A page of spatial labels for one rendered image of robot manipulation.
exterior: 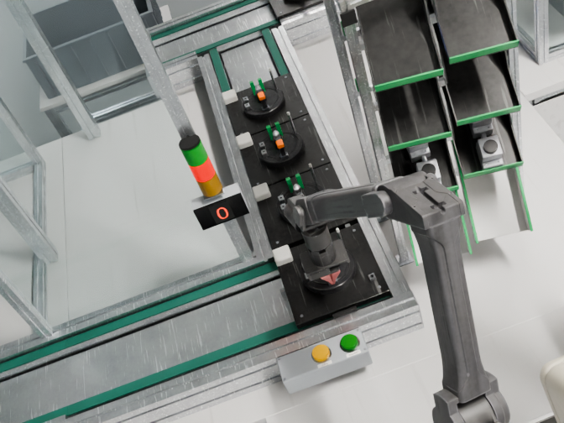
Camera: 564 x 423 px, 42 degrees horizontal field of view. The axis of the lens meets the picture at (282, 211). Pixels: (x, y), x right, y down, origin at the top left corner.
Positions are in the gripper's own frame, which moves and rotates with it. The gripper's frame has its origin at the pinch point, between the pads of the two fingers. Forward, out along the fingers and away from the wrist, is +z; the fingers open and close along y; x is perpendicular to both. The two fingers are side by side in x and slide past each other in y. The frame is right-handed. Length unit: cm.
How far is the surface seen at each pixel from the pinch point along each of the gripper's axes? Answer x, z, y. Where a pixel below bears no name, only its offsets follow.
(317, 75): -104, 21, -21
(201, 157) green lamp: -20.0, -31.6, 17.8
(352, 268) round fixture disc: -6.9, 6.9, -5.8
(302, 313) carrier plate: -0.7, 9.0, 9.4
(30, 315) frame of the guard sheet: -23, 0, 76
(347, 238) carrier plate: -18.1, 9.0, -7.9
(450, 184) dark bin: -2.9, -14.0, -31.8
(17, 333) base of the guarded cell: -38, 21, 91
